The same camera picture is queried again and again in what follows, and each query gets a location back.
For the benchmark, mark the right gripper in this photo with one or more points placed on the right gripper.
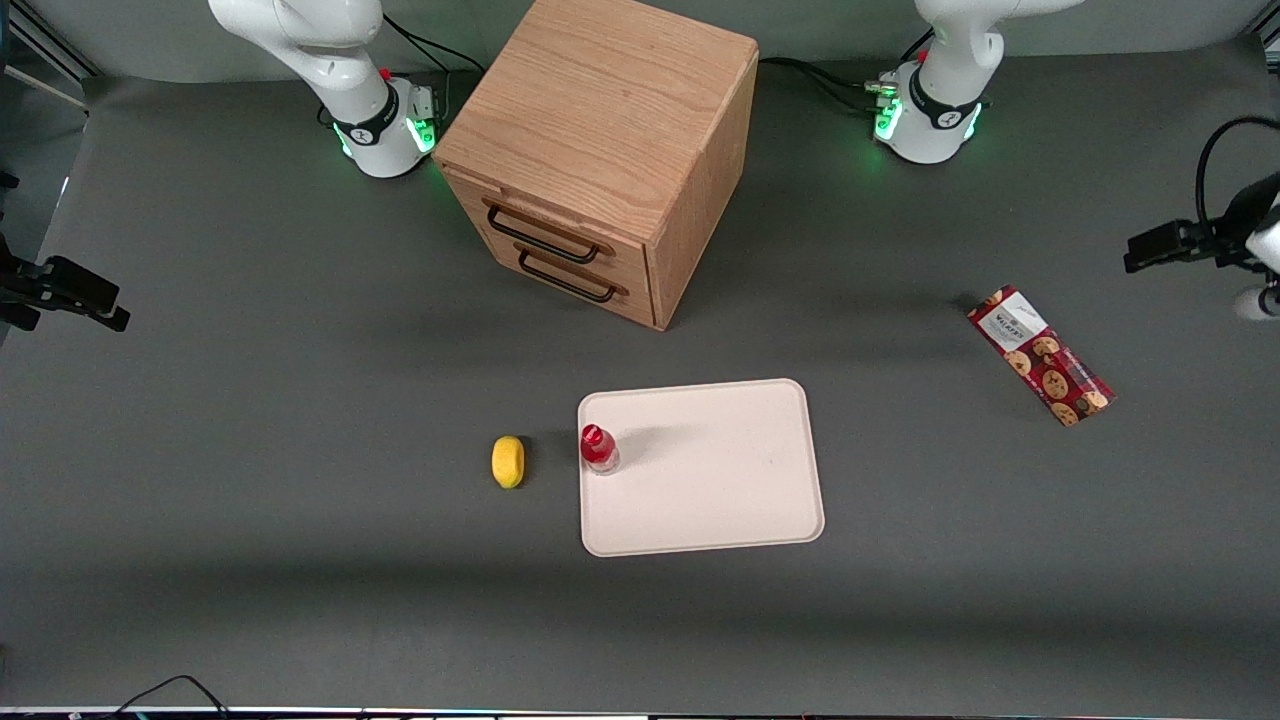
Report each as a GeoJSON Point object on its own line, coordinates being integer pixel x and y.
{"type": "Point", "coordinates": [14, 279]}

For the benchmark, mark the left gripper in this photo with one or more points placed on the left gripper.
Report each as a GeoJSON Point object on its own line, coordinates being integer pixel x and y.
{"type": "Point", "coordinates": [1226, 236]}

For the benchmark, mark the red cookie box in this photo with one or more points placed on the red cookie box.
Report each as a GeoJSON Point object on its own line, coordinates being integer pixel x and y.
{"type": "Point", "coordinates": [1040, 355]}

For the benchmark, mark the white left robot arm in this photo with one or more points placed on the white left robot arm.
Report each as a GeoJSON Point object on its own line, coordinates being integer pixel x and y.
{"type": "Point", "coordinates": [945, 60]}

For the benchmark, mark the beige plastic tray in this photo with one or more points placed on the beige plastic tray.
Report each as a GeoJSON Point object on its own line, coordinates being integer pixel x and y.
{"type": "Point", "coordinates": [710, 480]}

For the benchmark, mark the yellow lemon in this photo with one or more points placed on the yellow lemon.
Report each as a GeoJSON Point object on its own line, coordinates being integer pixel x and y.
{"type": "Point", "coordinates": [508, 462]}

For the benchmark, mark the small red-capped bottle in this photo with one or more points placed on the small red-capped bottle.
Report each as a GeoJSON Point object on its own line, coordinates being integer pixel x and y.
{"type": "Point", "coordinates": [598, 448]}

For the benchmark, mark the wooden drawer cabinet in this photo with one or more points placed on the wooden drawer cabinet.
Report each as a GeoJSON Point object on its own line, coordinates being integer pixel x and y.
{"type": "Point", "coordinates": [600, 110]}

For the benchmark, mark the aluminium frame rail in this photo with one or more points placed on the aluminium frame rail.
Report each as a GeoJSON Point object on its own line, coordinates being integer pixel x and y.
{"type": "Point", "coordinates": [45, 45]}

